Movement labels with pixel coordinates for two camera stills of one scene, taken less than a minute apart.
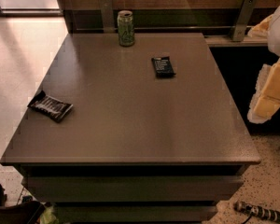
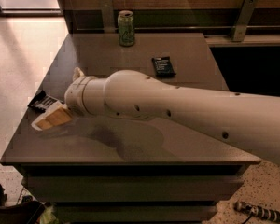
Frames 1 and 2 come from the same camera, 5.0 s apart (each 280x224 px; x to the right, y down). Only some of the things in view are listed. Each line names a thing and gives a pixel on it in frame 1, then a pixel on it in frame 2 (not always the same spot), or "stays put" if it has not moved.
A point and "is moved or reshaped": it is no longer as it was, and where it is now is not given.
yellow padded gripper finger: x=261 y=28 to x=77 y=74
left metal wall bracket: x=106 y=13 stays put
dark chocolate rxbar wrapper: x=53 y=108 is moved or reshaped
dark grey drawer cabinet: x=147 y=133 stays put
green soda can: x=125 y=22 stays put
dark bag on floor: x=23 y=213 stays put
